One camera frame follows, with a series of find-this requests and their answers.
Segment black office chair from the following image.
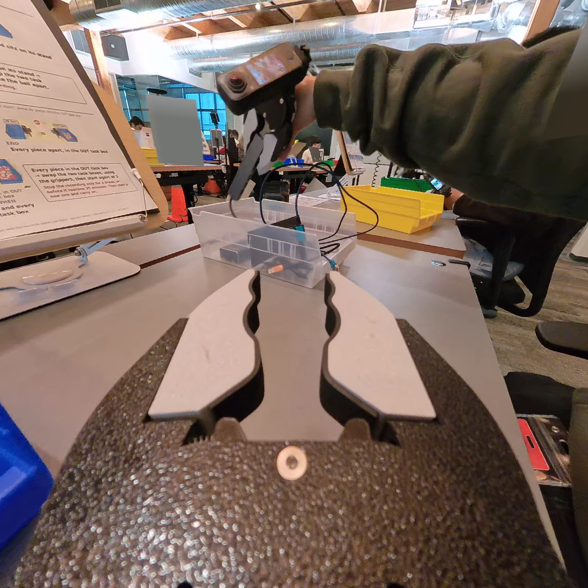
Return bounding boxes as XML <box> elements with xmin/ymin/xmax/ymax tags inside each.
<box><xmin>455</xmin><ymin>216</ymin><xmax>526</xmax><ymax>318</ymax></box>

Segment red badge card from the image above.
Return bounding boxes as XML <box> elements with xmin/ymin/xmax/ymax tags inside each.
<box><xmin>517</xmin><ymin>416</ymin><xmax>570</xmax><ymax>488</ymax></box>

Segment blue plastic bin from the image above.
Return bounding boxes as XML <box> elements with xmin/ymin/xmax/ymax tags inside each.
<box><xmin>0</xmin><ymin>404</ymin><xmax>55</xmax><ymax>549</ymax></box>

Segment black-legged desk with wooden edge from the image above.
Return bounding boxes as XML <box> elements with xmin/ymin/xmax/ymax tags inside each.
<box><xmin>152</xmin><ymin>163</ymin><xmax>226</xmax><ymax>196</ymax></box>

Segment black wall speaker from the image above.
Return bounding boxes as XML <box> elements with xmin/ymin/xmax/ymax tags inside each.
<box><xmin>101</xmin><ymin>34</ymin><xmax>130</xmax><ymax>61</ymax></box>

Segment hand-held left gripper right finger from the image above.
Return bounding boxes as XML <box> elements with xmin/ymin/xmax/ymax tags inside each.
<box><xmin>321</xmin><ymin>271</ymin><xmax>438</xmax><ymax>432</ymax></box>

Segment metal stand base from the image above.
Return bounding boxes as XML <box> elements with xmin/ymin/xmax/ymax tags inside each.
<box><xmin>0</xmin><ymin>250</ymin><xmax>141</xmax><ymax>320</ymax></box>

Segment printed instruction sheet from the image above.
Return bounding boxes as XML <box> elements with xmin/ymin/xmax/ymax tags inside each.
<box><xmin>0</xmin><ymin>0</ymin><xmax>148</xmax><ymax>242</ymax></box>

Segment cable with orange plug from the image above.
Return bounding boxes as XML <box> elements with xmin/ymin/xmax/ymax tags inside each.
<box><xmin>257</xmin><ymin>264</ymin><xmax>315</xmax><ymax>282</ymax></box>

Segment clear plastic bin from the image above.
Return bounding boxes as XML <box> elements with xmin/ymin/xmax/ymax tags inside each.
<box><xmin>189</xmin><ymin>197</ymin><xmax>358</xmax><ymax>289</ymax></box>

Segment small wooden document stand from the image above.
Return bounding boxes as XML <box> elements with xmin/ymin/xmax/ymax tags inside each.
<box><xmin>335</xmin><ymin>131</ymin><xmax>368</xmax><ymax>177</ymax></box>

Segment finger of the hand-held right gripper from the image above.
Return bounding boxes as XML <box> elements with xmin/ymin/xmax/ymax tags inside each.
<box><xmin>227</xmin><ymin>109</ymin><xmax>267</xmax><ymax>203</ymax></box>

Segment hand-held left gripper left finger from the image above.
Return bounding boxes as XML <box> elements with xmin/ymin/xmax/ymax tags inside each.
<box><xmin>147</xmin><ymin>269</ymin><xmax>266</xmax><ymax>430</ymax></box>

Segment green plastic bin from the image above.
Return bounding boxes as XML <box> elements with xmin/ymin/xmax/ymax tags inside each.
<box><xmin>380</xmin><ymin>177</ymin><xmax>444</xmax><ymax>194</ymax></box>

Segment person's right hand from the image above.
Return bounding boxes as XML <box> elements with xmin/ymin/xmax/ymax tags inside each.
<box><xmin>281</xmin><ymin>75</ymin><xmax>319</xmax><ymax>160</ymax></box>

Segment yellow plastic bin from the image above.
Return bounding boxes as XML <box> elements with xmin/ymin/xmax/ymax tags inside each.
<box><xmin>342</xmin><ymin>185</ymin><xmax>445</xmax><ymax>235</ymax></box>

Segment orange traffic cone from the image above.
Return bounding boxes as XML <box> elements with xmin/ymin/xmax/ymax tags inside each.
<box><xmin>168</xmin><ymin>185</ymin><xmax>190</xmax><ymax>223</ymax></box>

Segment blue braided cable teal plugs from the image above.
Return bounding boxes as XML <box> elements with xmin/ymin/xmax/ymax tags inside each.
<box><xmin>258</xmin><ymin>162</ymin><xmax>382</xmax><ymax>273</ymax></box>

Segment black chair armrest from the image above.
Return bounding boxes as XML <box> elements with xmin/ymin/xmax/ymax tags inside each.
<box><xmin>535</xmin><ymin>322</ymin><xmax>588</xmax><ymax>360</ymax></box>

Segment instruction sheet on stand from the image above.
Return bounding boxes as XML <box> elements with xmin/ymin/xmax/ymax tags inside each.
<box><xmin>0</xmin><ymin>0</ymin><xmax>168</xmax><ymax>263</ymax></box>

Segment silver ventilation duct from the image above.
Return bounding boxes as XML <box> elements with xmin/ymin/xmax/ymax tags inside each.
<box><xmin>170</xmin><ymin>21</ymin><xmax>416</xmax><ymax>76</ymax></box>

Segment grey desk with wooden edge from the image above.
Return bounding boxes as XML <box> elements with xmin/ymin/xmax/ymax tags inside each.
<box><xmin>358</xmin><ymin>216</ymin><xmax>467</xmax><ymax>259</ymax></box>

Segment person's right forearm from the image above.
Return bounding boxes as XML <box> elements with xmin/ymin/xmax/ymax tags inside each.
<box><xmin>314</xmin><ymin>28</ymin><xmax>588</xmax><ymax>221</ymax></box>

